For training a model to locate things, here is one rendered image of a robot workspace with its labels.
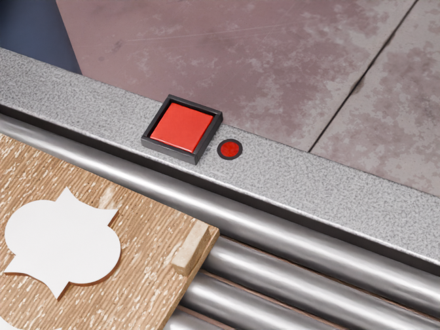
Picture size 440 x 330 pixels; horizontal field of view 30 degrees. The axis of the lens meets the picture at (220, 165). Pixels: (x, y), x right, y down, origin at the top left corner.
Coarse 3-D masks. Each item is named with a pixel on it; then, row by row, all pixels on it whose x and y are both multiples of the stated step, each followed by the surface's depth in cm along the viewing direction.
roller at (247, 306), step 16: (192, 288) 90; (208, 288) 90; (224, 288) 90; (192, 304) 90; (208, 304) 89; (224, 304) 89; (240, 304) 88; (256, 304) 88; (272, 304) 88; (224, 320) 89; (240, 320) 88; (256, 320) 88; (272, 320) 87; (288, 320) 87; (304, 320) 87
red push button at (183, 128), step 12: (168, 108) 103; (180, 108) 103; (168, 120) 102; (180, 120) 102; (192, 120) 102; (204, 120) 101; (156, 132) 101; (168, 132) 101; (180, 132) 101; (192, 132) 101; (204, 132) 101; (168, 144) 100; (180, 144) 100; (192, 144) 100
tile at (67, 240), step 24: (24, 216) 94; (48, 216) 94; (72, 216) 94; (96, 216) 93; (24, 240) 92; (48, 240) 92; (72, 240) 92; (96, 240) 91; (24, 264) 91; (48, 264) 90; (72, 264) 90; (96, 264) 90
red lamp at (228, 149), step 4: (224, 144) 101; (228, 144) 101; (232, 144) 101; (236, 144) 101; (224, 148) 101; (228, 148) 100; (232, 148) 100; (236, 148) 100; (224, 152) 100; (228, 152) 100; (232, 152) 100; (236, 152) 100
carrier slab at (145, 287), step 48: (0, 144) 102; (0, 192) 97; (48, 192) 97; (96, 192) 96; (0, 240) 94; (144, 240) 92; (0, 288) 90; (48, 288) 90; (96, 288) 89; (144, 288) 89
